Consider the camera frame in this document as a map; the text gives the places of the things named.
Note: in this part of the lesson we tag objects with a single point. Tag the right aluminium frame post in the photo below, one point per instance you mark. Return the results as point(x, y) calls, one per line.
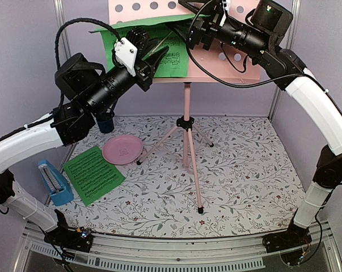
point(296, 5)

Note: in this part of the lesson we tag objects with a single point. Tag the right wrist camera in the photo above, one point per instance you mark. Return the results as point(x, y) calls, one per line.
point(220, 13)

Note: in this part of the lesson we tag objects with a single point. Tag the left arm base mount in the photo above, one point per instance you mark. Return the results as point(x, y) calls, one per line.
point(79, 239)

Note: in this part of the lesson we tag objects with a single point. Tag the left aluminium frame post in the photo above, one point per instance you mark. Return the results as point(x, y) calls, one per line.
point(64, 28)

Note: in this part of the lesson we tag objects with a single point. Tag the pink plate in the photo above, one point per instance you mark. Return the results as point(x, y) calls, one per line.
point(122, 149)

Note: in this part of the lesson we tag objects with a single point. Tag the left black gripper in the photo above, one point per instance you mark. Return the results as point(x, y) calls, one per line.
point(144, 68)

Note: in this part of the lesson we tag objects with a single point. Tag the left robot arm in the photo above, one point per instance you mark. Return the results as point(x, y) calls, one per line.
point(44, 134)

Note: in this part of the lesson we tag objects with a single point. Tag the blue melodica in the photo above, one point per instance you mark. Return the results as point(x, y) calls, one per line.
point(57, 185)

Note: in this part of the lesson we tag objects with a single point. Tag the aluminium frame post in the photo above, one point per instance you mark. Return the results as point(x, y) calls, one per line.
point(64, 28)
point(296, 5)

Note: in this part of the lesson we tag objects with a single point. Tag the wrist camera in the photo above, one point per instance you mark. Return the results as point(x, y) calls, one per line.
point(220, 13)
point(128, 48)

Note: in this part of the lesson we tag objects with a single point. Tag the green sheet music stack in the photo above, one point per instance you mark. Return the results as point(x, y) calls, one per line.
point(92, 176)

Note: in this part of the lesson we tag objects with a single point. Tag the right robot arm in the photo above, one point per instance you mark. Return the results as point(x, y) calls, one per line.
point(299, 83)

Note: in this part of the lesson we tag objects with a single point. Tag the floral table mat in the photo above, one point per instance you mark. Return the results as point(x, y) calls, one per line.
point(244, 183)

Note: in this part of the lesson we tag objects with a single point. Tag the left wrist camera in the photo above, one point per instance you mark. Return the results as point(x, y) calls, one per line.
point(128, 48)

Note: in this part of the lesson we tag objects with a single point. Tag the front aluminium rail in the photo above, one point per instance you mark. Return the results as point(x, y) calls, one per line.
point(126, 253)

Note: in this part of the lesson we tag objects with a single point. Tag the dark blue cup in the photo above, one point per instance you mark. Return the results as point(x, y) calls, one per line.
point(105, 122)

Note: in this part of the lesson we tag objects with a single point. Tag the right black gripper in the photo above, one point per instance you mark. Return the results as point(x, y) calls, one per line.
point(207, 26)

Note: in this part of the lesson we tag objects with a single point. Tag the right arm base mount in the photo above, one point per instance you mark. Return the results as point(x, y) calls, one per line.
point(294, 236)

